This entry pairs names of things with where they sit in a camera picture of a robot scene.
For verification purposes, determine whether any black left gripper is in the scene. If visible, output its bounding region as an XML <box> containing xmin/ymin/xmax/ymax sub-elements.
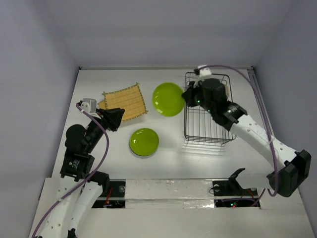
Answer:
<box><xmin>85</xmin><ymin>107</ymin><xmax>124</xmax><ymax>152</ymax></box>

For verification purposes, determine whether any large green plate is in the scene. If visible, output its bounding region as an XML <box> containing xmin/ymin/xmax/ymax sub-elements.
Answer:
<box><xmin>152</xmin><ymin>82</ymin><xmax>185</xmax><ymax>117</ymax></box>

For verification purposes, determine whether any fan-shaped bamboo tray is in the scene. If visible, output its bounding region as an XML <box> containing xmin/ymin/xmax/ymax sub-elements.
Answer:
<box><xmin>98</xmin><ymin>100</ymin><xmax>107</xmax><ymax>110</ymax></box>

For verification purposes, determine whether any square bamboo tray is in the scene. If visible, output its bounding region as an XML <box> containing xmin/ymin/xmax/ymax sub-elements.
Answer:
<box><xmin>103</xmin><ymin>83</ymin><xmax>148</xmax><ymax>121</ymax></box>

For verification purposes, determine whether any small green plate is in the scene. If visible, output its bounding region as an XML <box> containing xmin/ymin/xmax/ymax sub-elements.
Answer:
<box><xmin>129</xmin><ymin>128</ymin><xmax>159</xmax><ymax>157</ymax></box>

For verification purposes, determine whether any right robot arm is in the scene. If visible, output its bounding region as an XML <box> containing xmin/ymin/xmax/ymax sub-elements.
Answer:
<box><xmin>182</xmin><ymin>78</ymin><xmax>312</xmax><ymax>197</ymax></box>

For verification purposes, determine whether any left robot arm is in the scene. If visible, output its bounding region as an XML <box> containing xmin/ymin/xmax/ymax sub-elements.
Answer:
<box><xmin>32</xmin><ymin>108</ymin><xmax>125</xmax><ymax>238</ymax></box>

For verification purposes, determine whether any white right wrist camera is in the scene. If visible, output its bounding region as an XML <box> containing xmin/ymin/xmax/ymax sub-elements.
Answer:
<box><xmin>194</xmin><ymin>65</ymin><xmax>212</xmax><ymax>88</ymax></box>

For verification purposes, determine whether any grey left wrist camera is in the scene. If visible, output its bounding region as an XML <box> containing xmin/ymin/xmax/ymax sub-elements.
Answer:
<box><xmin>79</xmin><ymin>98</ymin><xmax>97</xmax><ymax>116</ymax></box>

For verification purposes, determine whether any grey wire dish rack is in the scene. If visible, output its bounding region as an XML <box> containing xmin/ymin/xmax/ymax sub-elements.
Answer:
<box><xmin>184</xmin><ymin>72</ymin><xmax>236</xmax><ymax>145</ymax></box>

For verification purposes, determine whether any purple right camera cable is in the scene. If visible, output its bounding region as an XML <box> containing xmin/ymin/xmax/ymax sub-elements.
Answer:
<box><xmin>195</xmin><ymin>64</ymin><xmax>277</xmax><ymax>208</ymax></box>

